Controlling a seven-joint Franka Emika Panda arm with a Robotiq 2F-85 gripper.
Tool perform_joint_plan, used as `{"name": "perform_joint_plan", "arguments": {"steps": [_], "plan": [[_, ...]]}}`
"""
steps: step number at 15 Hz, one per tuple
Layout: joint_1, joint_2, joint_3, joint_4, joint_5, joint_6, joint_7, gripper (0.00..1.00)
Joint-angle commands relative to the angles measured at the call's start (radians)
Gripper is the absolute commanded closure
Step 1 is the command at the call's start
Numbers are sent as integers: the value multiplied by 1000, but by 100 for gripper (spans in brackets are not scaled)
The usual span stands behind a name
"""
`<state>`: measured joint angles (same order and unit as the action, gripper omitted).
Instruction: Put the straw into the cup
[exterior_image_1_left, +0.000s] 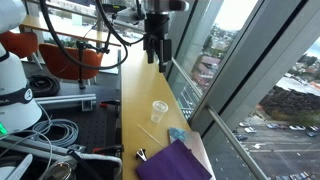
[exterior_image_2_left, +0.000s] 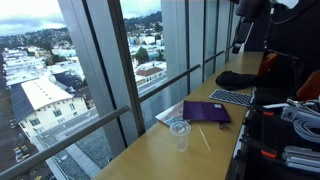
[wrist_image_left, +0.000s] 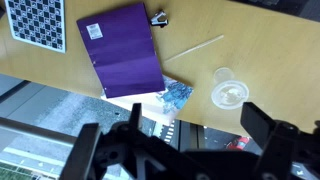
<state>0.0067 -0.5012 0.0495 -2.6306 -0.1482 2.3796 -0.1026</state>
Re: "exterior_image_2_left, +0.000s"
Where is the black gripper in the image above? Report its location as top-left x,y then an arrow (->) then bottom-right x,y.
231,19 -> 255,55

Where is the thin white straw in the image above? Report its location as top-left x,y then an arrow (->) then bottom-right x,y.
197,124 -> 212,151

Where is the clear plastic cup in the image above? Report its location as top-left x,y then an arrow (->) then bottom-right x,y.
169,120 -> 192,153

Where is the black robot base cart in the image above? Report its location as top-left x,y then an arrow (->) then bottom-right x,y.
226,96 -> 320,180

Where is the grey metal handrail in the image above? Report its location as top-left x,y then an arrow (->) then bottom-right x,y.
203,49 -> 226,64
0,105 -> 132,180
138,63 -> 202,104

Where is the orange plastic chair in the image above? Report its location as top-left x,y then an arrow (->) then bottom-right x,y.
256,52 -> 279,79
295,69 -> 320,103

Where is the black cloth bag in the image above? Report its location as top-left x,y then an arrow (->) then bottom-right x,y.
215,70 -> 258,91

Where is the white compact keyboard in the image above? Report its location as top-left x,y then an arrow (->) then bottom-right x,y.
208,88 -> 254,108

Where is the black clamp orange tip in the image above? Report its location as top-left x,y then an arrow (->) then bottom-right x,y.
249,104 -> 275,117
246,135 -> 278,160

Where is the purple folder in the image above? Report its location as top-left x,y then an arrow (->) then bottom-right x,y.
182,100 -> 232,124

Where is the small dark key bunch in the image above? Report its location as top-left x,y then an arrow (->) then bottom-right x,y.
218,121 -> 231,131

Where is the printed paper magazine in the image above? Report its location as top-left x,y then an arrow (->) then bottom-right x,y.
154,101 -> 192,128

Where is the grey window mullion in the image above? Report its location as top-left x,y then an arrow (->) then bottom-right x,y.
58,0 -> 146,158

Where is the coiled white cable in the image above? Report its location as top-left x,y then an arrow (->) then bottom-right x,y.
292,113 -> 320,144

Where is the aluminium rail bundle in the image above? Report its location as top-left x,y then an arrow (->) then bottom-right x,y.
282,145 -> 320,174

